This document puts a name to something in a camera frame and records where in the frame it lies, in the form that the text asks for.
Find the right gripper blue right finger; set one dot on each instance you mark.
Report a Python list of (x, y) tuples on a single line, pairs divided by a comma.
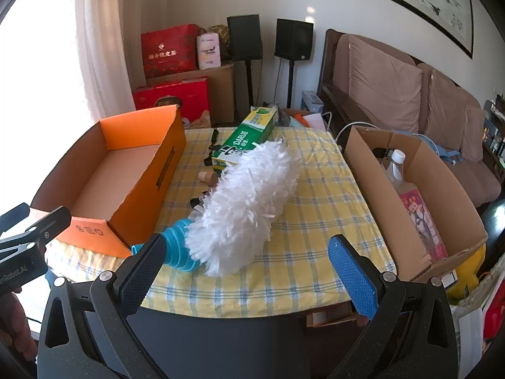
[(375, 295)]

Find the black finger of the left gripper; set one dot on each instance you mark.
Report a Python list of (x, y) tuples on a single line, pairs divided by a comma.
[(50, 226)]

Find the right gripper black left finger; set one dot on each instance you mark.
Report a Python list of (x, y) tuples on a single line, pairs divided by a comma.
[(115, 298)]

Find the white fluffy duster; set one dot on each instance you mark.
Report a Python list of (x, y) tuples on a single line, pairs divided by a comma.
[(229, 226)]

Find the small cork stopper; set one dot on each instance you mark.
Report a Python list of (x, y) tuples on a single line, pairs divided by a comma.
[(208, 177)]

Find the green Darlie toothpaste box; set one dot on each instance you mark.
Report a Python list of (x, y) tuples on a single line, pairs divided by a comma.
[(253, 130)]

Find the person's left hand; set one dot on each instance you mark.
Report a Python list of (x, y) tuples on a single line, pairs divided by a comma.
[(16, 331)]

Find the orange cardboard box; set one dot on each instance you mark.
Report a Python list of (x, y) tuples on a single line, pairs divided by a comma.
[(114, 179)]

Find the yellow checkered tablecloth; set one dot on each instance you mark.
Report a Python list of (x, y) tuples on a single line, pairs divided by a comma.
[(293, 273)]

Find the brown cardboard box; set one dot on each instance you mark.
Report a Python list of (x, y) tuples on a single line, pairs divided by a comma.
[(453, 213)]

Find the clear plastic bottle white cap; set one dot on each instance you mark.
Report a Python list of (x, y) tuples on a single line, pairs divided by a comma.
[(393, 166)]

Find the box of clutter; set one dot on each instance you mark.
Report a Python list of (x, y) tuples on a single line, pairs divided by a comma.
[(294, 118)]

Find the red collection gift box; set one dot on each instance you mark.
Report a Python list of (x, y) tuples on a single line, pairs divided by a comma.
[(191, 97)]

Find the brown sofa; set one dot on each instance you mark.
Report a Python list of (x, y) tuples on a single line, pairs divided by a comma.
[(364, 80)]

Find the red gift bag chinese text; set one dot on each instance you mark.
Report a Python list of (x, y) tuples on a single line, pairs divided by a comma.
[(170, 51)]

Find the large brown carton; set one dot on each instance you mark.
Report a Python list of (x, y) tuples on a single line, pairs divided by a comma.
[(220, 87)]

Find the white curtain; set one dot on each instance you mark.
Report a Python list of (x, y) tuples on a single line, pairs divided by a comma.
[(110, 51)]

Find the white pink small box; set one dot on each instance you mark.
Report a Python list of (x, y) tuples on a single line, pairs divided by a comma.
[(208, 51)]

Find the right black speaker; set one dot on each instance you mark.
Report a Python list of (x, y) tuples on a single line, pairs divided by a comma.
[(294, 40)]

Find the black speaker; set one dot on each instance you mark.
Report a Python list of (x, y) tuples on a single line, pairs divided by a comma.
[(246, 47), (294, 40)]

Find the left black speaker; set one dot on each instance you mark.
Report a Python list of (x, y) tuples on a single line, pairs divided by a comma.
[(246, 47)]

